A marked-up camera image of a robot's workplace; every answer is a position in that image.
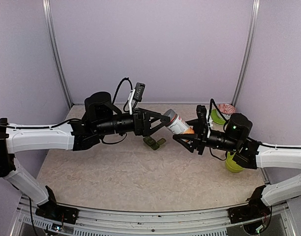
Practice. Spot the orange grey-capped supplement bottle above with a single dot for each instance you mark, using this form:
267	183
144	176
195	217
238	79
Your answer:
177	125

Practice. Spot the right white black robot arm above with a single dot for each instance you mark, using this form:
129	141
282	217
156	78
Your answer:
280	156

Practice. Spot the aluminium frame post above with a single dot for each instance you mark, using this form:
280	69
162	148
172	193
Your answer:
247	51
55	51

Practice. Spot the lime green bowl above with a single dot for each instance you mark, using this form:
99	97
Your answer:
231	165

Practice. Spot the left aluminium frame post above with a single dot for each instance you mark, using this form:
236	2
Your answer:
55	51

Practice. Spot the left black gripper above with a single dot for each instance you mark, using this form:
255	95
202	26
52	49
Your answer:
143	128

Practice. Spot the front aluminium rail base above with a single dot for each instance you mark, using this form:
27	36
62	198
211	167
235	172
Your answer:
101	222

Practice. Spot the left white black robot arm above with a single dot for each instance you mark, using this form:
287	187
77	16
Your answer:
101	118

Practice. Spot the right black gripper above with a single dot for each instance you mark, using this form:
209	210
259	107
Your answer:
200	138

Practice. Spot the green weekly pill organizer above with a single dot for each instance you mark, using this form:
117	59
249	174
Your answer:
152	143

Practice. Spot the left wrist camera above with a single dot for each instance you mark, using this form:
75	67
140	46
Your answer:
139	90

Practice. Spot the green saucer plate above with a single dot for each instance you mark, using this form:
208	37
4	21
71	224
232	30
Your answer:
216	119

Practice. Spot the right aluminium frame post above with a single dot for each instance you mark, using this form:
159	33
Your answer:
247	51

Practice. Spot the red patterned white bowl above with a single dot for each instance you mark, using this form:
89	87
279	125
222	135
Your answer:
225	110

